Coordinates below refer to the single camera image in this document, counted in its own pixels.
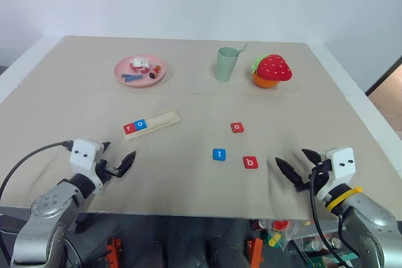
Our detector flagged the beige table cover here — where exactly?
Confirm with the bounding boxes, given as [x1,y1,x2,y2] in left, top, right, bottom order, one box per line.
[0,35,402,220]

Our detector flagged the green circuit board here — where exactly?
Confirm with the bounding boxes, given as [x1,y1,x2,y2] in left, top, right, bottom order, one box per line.
[309,250,354,268]

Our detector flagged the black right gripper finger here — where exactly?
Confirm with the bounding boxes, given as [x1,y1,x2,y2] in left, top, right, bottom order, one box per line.
[300,148,323,166]
[274,156,308,190]

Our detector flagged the red plush strawberry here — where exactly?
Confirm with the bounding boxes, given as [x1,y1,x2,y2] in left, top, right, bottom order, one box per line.
[251,53,293,82]

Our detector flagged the dark rounded shape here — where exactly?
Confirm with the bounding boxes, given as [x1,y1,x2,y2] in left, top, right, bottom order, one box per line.
[207,217,252,268]

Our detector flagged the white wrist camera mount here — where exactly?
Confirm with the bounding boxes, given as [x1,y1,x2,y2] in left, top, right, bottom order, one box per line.
[69,138,105,195]
[315,147,356,202]

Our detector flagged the red letter tile b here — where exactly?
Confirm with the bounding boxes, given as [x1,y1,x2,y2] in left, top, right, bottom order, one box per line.
[242,156,259,169]

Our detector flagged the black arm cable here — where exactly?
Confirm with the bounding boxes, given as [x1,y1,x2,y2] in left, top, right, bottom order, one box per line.
[0,140,75,201]
[308,167,345,264]

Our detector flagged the orange clamp tool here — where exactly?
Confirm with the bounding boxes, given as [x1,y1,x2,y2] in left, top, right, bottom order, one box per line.
[106,235,123,259]
[246,237,265,268]

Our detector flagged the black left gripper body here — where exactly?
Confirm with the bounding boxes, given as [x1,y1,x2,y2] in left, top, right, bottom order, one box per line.
[95,144,122,187]

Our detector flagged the black slanted wall strip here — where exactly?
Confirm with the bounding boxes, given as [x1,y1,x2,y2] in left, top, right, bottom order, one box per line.
[365,55,402,96]

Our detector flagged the cream letter tile tray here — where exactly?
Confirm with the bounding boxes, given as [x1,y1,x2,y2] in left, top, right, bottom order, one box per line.
[122,108,182,141]

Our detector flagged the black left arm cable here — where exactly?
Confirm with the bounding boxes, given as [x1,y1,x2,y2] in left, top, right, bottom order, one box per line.
[0,140,75,201]

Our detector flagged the yellow zip tie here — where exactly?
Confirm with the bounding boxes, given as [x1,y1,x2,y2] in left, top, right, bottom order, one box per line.
[325,186,364,211]

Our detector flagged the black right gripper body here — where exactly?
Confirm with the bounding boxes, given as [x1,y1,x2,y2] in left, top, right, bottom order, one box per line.
[294,158,334,193]

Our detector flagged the clear plastic bag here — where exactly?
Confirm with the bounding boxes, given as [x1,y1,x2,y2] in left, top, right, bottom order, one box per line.
[251,217,304,252]

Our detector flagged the pink round plate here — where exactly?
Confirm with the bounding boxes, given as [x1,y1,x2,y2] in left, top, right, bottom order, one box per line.
[114,55,167,88]

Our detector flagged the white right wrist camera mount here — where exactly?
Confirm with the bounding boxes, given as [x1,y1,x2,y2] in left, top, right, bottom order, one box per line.
[315,147,356,202]

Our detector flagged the small red object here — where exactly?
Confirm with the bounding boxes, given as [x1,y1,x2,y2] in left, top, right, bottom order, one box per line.
[271,219,290,231]

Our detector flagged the pale green cup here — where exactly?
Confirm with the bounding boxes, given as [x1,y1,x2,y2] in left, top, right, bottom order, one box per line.
[215,46,239,83]

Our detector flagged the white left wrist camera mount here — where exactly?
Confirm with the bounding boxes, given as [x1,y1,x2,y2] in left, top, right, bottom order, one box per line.
[69,138,105,195]

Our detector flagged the white and red small toy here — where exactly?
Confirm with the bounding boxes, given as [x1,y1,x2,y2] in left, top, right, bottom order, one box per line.
[129,56,153,73]

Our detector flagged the blue ridged toy piece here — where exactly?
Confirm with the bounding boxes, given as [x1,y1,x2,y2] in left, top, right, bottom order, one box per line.
[120,73,143,84]

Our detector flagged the orange toy fruit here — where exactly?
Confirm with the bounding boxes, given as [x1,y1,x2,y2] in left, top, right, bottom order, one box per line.
[253,72,283,88]

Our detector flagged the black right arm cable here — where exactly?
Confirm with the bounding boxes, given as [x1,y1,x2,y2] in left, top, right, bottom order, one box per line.
[308,167,345,264]

